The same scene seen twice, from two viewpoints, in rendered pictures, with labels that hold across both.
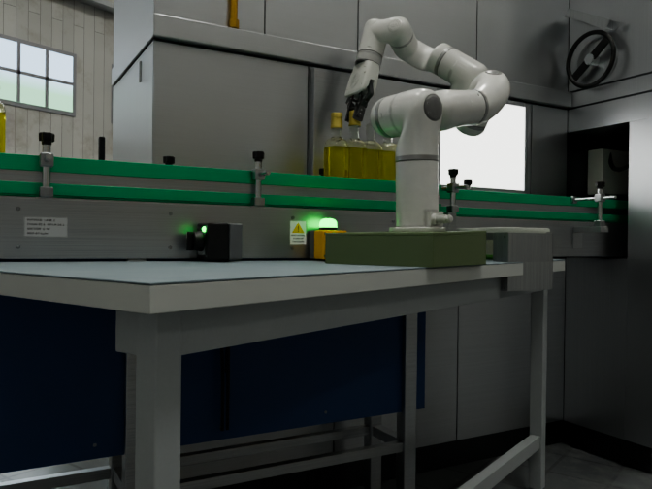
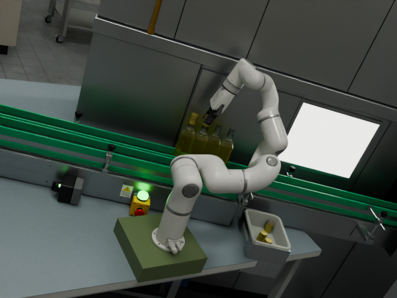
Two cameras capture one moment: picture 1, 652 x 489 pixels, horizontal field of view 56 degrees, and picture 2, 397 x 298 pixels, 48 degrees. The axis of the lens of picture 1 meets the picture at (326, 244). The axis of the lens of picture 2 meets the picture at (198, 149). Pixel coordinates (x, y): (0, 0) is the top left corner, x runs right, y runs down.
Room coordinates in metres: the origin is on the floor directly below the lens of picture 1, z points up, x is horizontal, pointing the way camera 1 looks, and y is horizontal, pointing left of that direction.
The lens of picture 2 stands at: (0.08, -0.53, 1.88)
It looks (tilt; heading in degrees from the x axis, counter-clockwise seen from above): 27 degrees down; 15
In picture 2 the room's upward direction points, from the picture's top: 21 degrees clockwise
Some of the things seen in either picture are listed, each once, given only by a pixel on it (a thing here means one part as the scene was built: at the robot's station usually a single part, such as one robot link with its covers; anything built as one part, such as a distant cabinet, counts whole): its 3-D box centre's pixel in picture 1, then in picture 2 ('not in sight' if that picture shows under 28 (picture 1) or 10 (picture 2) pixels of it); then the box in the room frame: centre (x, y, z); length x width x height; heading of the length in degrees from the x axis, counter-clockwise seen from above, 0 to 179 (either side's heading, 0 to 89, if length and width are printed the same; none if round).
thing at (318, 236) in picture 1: (328, 245); (139, 206); (1.50, -0.01, 0.79); 0.07 x 0.07 x 0.07; 29
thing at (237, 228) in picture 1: (218, 242); (70, 190); (1.36, 0.24, 0.79); 0.08 x 0.08 x 0.08; 29
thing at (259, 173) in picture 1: (262, 179); (107, 162); (1.43, 0.15, 0.94); 0.07 x 0.04 x 0.13; 29
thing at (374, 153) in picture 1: (370, 177); (207, 155); (1.79, -0.13, 0.99); 0.06 x 0.06 x 0.21; 28
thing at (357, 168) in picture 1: (354, 176); (195, 152); (1.76, -0.08, 0.99); 0.06 x 0.06 x 0.21; 29
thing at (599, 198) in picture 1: (593, 215); (370, 227); (2.08, -0.91, 0.90); 0.17 x 0.05 x 0.23; 29
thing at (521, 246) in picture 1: (494, 246); (261, 232); (1.76, -0.48, 0.79); 0.27 x 0.17 x 0.08; 29
